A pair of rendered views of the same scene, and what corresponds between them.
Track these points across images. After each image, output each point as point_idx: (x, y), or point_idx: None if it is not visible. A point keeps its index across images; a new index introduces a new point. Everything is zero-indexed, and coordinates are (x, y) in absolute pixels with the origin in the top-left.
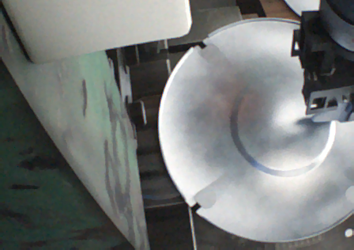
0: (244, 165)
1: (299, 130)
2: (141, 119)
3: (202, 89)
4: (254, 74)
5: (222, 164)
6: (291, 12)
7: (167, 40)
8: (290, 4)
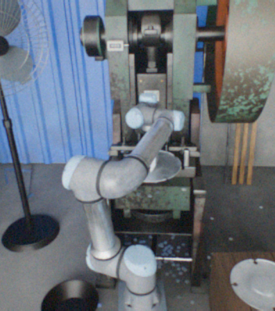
0: None
1: None
2: None
3: (162, 155)
4: (164, 162)
5: None
6: (242, 261)
7: (194, 178)
8: (246, 262)
